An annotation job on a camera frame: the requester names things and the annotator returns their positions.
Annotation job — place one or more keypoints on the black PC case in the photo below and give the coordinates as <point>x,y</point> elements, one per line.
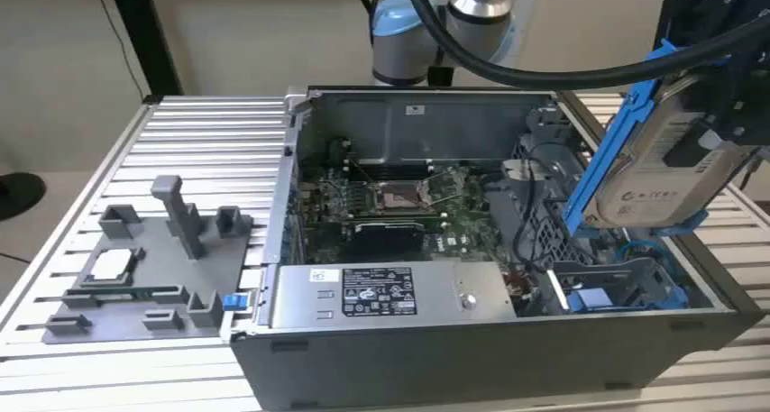
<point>421,367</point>

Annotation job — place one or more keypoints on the round black base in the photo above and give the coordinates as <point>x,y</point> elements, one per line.
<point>21,195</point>

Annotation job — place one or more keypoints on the blue case latch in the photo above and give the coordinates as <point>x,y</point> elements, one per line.
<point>234,302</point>

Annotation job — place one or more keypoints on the hard disk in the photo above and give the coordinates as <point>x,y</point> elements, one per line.
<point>651,195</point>

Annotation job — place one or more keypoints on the thin metal locking lever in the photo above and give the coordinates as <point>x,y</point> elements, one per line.
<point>365,172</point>

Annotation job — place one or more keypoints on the silver CPU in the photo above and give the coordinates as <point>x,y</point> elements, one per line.
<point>112,265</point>

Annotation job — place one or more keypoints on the gray metal disk bay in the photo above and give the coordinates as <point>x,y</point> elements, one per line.
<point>503,213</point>

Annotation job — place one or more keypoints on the CPU socket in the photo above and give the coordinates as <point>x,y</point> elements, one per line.
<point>397,200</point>

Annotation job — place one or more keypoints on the black graphics card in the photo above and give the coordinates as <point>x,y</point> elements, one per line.
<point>388,238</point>

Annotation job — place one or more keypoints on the silver power supply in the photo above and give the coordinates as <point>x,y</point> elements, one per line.
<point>301,304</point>

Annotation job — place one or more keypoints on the green motherboard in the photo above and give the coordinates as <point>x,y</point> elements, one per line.
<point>464,222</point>

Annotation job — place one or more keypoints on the black frame post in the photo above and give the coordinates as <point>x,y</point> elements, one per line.
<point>145,38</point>

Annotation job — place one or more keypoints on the green RAM stick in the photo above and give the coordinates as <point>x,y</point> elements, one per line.
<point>138,291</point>

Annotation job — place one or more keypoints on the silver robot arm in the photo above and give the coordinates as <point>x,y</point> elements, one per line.
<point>397,51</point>

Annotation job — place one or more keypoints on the blue plastic bay block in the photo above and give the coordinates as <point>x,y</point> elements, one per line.
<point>593,300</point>

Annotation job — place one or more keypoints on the gray parts rack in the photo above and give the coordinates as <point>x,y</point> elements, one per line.
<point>157,268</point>

